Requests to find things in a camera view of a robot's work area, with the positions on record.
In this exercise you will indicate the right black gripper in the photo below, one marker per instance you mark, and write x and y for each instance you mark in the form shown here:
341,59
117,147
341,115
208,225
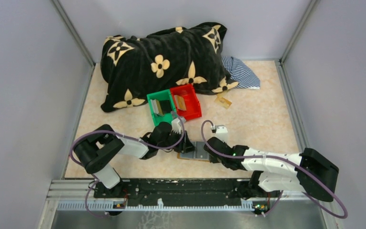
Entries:
210,148

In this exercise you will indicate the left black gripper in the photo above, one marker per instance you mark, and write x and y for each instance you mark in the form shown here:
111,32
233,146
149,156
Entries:
179,140

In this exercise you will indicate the tan leather card holder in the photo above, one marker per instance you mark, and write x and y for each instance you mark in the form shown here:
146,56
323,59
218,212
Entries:
199,154

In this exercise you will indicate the green plastic bin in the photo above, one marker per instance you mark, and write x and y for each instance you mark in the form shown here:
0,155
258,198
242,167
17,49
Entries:
162,95

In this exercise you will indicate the red plastic bin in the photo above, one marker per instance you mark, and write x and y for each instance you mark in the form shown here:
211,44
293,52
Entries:
192,103

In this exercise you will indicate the translucent yellow card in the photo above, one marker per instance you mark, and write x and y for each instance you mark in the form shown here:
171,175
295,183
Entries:
223,102

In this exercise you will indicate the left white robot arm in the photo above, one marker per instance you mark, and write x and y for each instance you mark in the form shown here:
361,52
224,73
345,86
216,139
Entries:
94,151

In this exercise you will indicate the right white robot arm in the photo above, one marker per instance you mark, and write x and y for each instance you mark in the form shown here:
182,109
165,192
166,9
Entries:
308,172

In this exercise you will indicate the cards in green bin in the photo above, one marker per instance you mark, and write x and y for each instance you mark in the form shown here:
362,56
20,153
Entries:
161,107

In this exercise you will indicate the gold card in red bin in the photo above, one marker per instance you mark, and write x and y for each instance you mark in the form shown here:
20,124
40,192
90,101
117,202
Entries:
180,103

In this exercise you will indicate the black floral plush blanket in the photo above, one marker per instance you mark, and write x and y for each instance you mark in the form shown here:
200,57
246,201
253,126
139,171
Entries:
135,67

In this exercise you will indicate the blue striped cloth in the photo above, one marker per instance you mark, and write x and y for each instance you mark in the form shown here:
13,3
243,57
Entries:
241,73

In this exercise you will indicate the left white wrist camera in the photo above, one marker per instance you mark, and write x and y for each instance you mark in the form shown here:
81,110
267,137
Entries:
177,124

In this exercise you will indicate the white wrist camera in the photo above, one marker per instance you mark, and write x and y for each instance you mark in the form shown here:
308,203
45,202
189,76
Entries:
221,132
177,124

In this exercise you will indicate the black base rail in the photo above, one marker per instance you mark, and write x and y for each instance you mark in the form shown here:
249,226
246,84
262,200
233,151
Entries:
216,192

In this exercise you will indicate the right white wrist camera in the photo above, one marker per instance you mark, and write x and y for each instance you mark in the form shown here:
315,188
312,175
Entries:
221,132

